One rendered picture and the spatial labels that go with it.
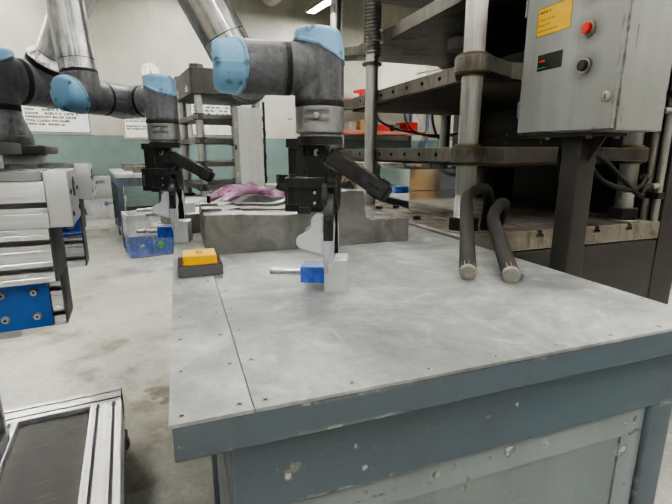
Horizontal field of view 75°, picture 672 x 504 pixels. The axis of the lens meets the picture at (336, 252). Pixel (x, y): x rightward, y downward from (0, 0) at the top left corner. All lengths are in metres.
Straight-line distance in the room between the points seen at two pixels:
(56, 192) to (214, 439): 0.53
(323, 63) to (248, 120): 4.96
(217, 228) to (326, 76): 0.46
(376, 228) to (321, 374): 0.67
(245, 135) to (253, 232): 4.62
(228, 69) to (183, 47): 8.04
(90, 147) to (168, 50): 2.10
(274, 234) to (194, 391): 0.61
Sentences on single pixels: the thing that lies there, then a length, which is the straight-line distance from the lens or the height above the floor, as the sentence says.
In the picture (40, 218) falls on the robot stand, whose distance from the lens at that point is 0.84.
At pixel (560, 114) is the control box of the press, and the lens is 1.28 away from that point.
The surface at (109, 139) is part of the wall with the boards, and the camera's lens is 8.37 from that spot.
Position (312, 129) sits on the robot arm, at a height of 1.06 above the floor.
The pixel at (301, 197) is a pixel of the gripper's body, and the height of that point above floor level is 0.95.
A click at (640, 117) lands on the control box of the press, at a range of 1.25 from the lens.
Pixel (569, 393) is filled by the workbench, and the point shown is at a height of 0.72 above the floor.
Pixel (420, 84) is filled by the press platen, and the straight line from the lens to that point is 1.73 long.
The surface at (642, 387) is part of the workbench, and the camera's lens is 0.76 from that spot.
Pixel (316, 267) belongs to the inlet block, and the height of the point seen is 0.84.
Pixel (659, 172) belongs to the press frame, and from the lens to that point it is 1.89.
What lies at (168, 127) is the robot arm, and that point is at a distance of 1.14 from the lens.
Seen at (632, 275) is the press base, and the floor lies 0.59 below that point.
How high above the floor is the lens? 1.02
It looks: 13 degrees down
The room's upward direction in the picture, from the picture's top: straight up
